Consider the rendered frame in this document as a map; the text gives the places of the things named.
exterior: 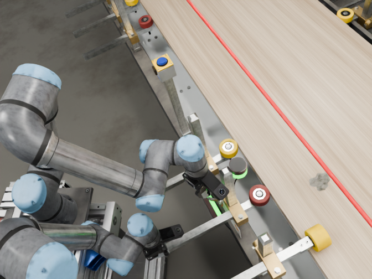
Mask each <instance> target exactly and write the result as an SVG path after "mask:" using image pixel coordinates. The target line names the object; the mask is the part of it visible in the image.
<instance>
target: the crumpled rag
mask: <svg viewBox="0 0 372 279"><path fill-rule="evenodd" d="M329 181H330V179H329V175H328V174H327V173H326V172H324V173H317V175H316V177H314V178H311V179H309V183H310V186H312V187H317V190H318V191H321V190H325V189H326V188H327V187H328V182H329Z"/></svg>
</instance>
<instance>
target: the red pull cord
mask: <svg viewBox="0 0 372 279"><path fill-rule="evenodd" d="M186 1H187V2H188V3H189V4H190V6H191V7H192V8H193V9H194V11H195V12H196V13H197V15H198V16H199V17H200V18H201V19H202V21H203V22H204V23H205V24H206V26H207V27H208V28H209V29H210V30H211V32H212V33H213V34H214V35H215V36H216V38H217V39H218V40H219V42H221V44H222V45H223V46H224V48H225V49H226V50H227V51H228V52H229V54H230V55H231V56H232V57H233V58H234V60H235V61H236V62H237V63H238V65H239V66H240V67H241V68H242V69H243V71H244V72H245V73H246V75H247V76H248V77H249V78H250V79H251V81H252V82H253V83H254V84H255V86H256V87H257V88H258V89H259V90H260V92H261V93H262V94H263V95H264V97H265V98H266V99H267V100H268V102H269V103H270V104H271V105H272V107H273V108H274V109H275V110H276V111H277V113H278V114H279V115H280V116H281V117H282V119H283V120H284V121H285V123H287V125H288V126H289V127H290V129H291V130H292V131H293V132H294V133H295V135H296V136H297V137H298V138H299V140H300V141H301V142H302V143H303V144H304V146H305V147H306V148H307V149H308V150H309V152H310V153H311V154H312V156H313V157H314V158H315V159H316V160H317V162H318V163H319V164H320V165H321V167H322V168H323V169H324V170H325V171H326V173H327V174H328V175H329V176H330V177H331V179H332V180H333V182H334V183H335V184H336V185H337V186H338V188H339V189H340V190H341V191H342V192H343V194H344V195H345V196H346V197H347V198H348V200H349V201H350V202H351V203H352V204H353V206H354V207H355V208H356V210H357V211H358V212H359V213H360V215H361V216H362V217H363V218H364V219H365V221H366V222H367V223H368V224H369V225H370V227H371V228H372V220H371V219H370V217H369V216H368V215H367V213H366V212H365V211H364V210H363V209H362V208H361V206H360V205H359V204H358V203H357V201H356V200H355V199H354V198H353V197H352V196H351V194H350V193H349V192H348V191H347V190H346V188H345V187H344V186H343V184H342V183H341V182H340V181H339V180H338V178H337V177H336V176H335V175H334V174H333V172H332V171H331V170H330V169H329V168H328V167H327V165H326V164H325V163H324V162H323V161H322V159H321V158H320V157H319V155H318V154H317V153H316V152H315V151H314V149H313V148H312V147H311V146H310V145H309V143H308V142H307V141H306V140H305V139H304V138H303V136H302V135H301V134H300V133H299V131H298V130H297V129H296V128H295V126H294V125H293V124H292V123H291V122H290V120H289V119H288V118H287V117H286V116H285V114H284V113H283V112H282V111H281V110H280V108H279V107H278V106H277V105H276V104H275V102H274V101H273V100H272V98H270V97H269V95H268V94H267V93H266V91H265V90H264V89H263V88H262V87H261V85H260V84H259V83H258V82H257V81H256V79H255V78H254V77H253V76H252V75H251V73H250V72H249V71H248V70H247V68H245V66H244V65H243V64H242V62H241V61H240V60H239V59H238V58H237V56H236V55H235V54H234V53H233V52H232V50H231V49H230V48H229V47H228V46H227V44H226V43H225V42H224V41H223V40H222V38H221V37H220V36H219V35H218V33H217V32H216V31H215V30H214V28H213V27H212V26H211V25H210V24H209V23H208V21H207V20H206V19H205V18H204V17H203V15H202V14H201V13H200V12H199V11H198V9H197V8H196V7H195V5H194V4H193V3H192V2H191V1H190V0H186Z"/></svg>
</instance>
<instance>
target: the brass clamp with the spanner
mask: <svg viewBox="0 0 372 279"><path fill-rule="evenodd" d="M223 201H224V204H225V206H226V208H227V209H228V211H230V212H231V214H232V216H233V220H234V222H235V223H236V225H237V227H239V226H241V225H243V224H245V223H247V222H248V221H249V219H248V216H247V214H246V213H245V211H244V209H243V208H242V206H241V204H240V203H239V201H238V199H237V203H236V204H234V205H232V206H229V205H228V203H227V201H226V200H225V198H224V199H223ZM239 214H242V215H243V216H244V218H243V219H241V220H240V219H239V218H238V216H239Z"/></svg>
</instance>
